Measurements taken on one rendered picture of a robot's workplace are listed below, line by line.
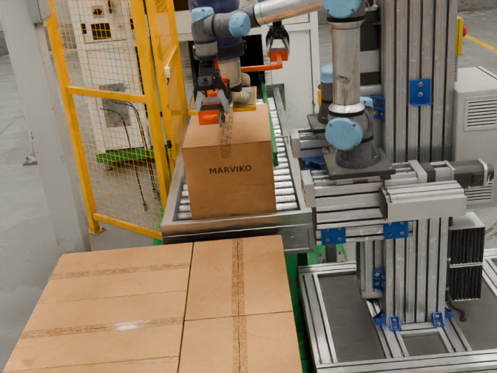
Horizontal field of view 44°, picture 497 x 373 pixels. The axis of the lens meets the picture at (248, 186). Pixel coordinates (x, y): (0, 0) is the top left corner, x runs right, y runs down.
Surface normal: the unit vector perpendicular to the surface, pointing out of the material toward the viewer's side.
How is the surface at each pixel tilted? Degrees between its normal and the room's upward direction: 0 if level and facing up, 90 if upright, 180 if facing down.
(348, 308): 0
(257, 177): 90
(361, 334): 0
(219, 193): 90
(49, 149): 90
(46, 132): 89
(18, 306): 0
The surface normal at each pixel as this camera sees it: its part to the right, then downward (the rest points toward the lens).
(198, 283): -0.09, -0.91
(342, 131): -0.36, 0.51
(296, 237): 0.02, 0.39
